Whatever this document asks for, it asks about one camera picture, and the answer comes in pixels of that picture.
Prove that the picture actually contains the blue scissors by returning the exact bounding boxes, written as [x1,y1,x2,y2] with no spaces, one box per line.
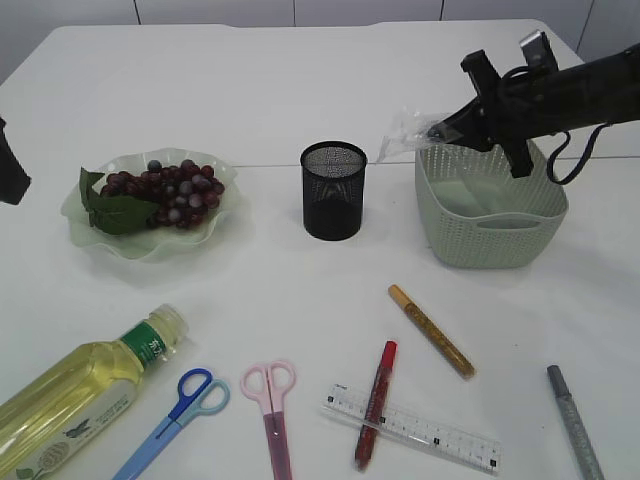
[113,368,231,480]

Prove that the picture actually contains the silver glitter pen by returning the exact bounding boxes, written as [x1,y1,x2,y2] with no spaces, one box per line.
[547,365,605,480]

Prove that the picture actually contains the pink scissors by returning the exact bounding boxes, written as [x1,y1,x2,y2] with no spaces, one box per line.
[240,360,296,479]

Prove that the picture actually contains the gold glitter pen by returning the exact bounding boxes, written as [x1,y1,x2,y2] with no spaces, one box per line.
[388,284,476,380]

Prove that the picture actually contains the light green plastic basket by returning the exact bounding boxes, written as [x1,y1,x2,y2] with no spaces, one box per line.
[414,141,569,269]

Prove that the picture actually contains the yellow tea bottle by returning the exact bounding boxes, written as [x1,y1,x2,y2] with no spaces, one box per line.
[1,304,188,479]

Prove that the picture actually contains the black mesh pen holder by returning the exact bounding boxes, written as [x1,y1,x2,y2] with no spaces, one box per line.
[300,141,368,241]

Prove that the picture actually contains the purple artificial grape bunch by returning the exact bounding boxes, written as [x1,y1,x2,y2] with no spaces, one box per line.
[79,159,226,236]

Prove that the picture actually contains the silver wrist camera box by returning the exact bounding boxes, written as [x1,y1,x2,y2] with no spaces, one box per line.
[519,30,559,73]

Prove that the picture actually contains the frosted green wavy plate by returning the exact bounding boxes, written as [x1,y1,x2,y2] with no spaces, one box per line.
[61,148,241,261]

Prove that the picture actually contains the clear plastic ruler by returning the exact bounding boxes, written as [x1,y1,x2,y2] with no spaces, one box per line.
[321,384,503,476]

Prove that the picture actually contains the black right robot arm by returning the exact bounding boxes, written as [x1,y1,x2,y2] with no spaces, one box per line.
[426,45,639,185]

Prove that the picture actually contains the red glitter pen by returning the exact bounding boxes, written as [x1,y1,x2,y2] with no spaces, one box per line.
[354,340,397,472]

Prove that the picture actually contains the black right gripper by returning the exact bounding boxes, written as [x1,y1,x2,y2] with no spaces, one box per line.
[427,50,540,178]

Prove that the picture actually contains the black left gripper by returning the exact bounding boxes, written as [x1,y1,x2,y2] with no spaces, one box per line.
[0,118,31,204]

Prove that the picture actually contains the clear plastic sheet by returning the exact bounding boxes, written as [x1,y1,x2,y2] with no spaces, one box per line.
[375,108,445,164]

